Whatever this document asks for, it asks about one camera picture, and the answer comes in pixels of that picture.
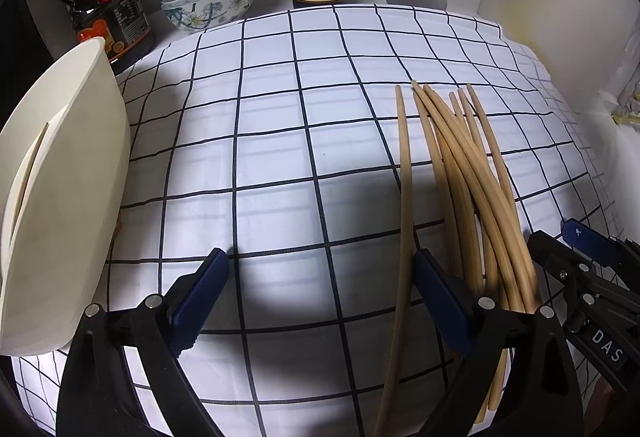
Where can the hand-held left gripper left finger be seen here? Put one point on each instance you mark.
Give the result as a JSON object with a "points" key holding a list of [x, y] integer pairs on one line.
{"points": [[197, 297]]}

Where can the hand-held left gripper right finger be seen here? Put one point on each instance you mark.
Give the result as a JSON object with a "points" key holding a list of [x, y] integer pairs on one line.
{"points": [[442, 299]]}

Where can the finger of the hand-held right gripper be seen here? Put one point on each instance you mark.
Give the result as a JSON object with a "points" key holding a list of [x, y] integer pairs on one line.
{"points": [[585, 237], [560, 259]]}

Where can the bundle of wooden chopsticks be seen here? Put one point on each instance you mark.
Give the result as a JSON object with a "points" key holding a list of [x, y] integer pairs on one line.
{"points": [[470, 197]]}

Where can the white plastic chopstick holder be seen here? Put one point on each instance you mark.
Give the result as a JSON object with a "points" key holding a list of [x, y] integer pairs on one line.
{"points": [[65, 197]]}

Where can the wooden chopstick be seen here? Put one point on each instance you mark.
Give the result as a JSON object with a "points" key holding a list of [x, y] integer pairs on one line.
{"points": [[31, 172]]}

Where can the pale yellow plastic strip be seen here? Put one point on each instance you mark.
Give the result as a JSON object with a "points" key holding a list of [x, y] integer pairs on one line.
{"points": [[627, 118]]}

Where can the white black-grid checked cloth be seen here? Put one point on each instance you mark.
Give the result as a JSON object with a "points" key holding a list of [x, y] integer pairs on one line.
{"points": [[280, 142]]}

